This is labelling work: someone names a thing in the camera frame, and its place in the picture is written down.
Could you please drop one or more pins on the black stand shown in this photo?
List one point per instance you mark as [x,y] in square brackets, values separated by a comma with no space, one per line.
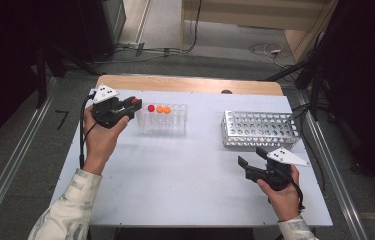
[315,86]
[41,76]

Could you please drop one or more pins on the black cabinet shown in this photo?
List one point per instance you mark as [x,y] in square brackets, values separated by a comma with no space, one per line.
[105,26]

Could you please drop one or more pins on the perforated metal test tube rack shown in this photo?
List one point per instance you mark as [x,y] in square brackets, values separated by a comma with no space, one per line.
[261,133]

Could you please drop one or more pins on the metal floor rail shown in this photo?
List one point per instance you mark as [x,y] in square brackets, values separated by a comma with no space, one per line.
[8,173]
[338,186]

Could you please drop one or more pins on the orange cap test tube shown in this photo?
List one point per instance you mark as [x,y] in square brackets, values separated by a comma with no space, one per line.
[167,110]
[159,109]

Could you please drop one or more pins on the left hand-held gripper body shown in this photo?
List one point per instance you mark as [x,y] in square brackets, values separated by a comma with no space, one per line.
[106,113]

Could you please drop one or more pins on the person's right hand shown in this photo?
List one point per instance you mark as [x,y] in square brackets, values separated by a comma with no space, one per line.
[286,200]

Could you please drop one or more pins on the beige wooden furniture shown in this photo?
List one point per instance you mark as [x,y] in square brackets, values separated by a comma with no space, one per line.
[258,13]

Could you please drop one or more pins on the person's left hand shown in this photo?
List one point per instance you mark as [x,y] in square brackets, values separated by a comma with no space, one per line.
[100,143]

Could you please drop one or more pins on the wooden table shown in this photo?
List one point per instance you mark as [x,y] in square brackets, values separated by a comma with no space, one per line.
[175,83]

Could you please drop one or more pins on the clear acrylic test tube rack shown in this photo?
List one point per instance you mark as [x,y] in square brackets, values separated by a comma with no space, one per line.
[175,123]

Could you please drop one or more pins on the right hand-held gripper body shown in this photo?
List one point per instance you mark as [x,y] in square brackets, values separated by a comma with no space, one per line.
[275,175]

